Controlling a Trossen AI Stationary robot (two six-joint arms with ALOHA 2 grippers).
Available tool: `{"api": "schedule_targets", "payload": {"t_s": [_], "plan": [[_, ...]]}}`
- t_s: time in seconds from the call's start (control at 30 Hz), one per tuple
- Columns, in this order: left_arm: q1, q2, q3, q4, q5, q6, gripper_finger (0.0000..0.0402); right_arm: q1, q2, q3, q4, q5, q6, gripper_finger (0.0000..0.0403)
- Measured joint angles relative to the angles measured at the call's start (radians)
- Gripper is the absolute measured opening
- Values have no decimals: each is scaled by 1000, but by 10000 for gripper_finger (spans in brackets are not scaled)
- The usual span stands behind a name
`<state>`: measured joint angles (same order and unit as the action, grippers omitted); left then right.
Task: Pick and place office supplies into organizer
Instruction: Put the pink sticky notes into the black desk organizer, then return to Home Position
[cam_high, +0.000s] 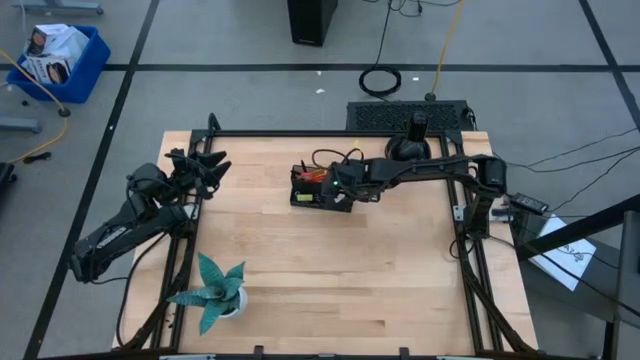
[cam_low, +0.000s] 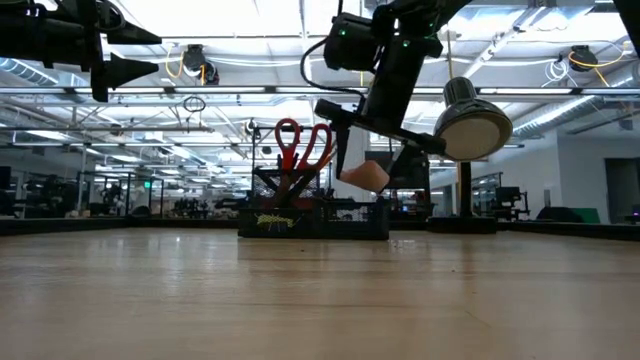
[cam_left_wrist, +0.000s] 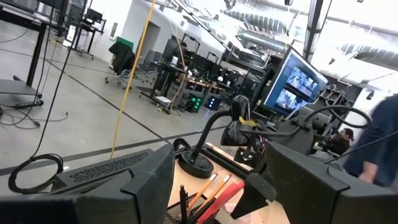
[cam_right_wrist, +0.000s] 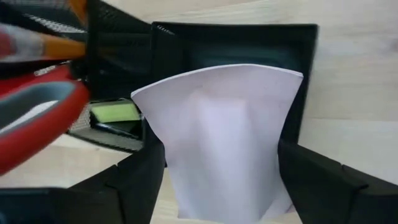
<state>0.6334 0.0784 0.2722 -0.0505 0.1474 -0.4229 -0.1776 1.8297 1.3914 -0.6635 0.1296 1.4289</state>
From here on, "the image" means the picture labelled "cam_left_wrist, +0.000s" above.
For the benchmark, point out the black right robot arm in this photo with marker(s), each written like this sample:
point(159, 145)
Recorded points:
point(298, 133)

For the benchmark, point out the green panel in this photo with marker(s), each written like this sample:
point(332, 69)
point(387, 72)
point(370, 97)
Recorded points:
point(125, 42)

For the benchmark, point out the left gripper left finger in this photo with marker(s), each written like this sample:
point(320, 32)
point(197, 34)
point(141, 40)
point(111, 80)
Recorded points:
point(124, 202)

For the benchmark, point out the orange pencil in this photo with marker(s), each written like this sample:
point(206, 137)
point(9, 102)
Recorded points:
point(217, 189)
point(203, 189)

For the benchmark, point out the lit computer monitor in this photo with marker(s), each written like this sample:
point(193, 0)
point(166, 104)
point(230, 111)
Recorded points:
point(295, 85)

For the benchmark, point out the black rolling stand table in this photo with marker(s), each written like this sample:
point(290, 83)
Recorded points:
point(21, 88)

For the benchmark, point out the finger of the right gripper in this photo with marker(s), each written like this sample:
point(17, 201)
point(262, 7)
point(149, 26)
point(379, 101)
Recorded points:
point(252, 196)

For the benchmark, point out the black background desk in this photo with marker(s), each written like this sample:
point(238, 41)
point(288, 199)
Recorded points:
point(164, 77)

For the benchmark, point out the black pen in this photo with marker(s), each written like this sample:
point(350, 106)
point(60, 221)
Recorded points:
point(183, 205)

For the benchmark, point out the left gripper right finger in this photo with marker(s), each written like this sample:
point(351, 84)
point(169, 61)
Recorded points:
point(311, 193)

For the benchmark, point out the person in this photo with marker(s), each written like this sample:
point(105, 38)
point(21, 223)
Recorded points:
point(379, 140)
point(339, 143)

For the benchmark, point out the black desk lamp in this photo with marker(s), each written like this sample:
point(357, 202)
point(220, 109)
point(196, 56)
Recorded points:
point(236, 130)

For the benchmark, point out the computer with blue lights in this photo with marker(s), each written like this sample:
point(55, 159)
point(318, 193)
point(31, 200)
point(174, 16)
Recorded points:
point(213, 102)

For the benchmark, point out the black mesh desk organizer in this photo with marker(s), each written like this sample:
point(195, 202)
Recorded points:
point(174, 214)

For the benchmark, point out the office chair with black jacket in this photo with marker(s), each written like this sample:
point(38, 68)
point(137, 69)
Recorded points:
point(122, 60)

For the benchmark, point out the pink sticky note pad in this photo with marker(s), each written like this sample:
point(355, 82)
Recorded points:
point(234, 209)

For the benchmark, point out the computer with green lights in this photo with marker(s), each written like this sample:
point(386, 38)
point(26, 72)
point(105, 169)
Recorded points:
point(194, 103)

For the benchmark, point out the black equipment cart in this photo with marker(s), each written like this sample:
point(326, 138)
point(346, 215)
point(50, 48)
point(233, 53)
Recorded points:
point(88, 28)

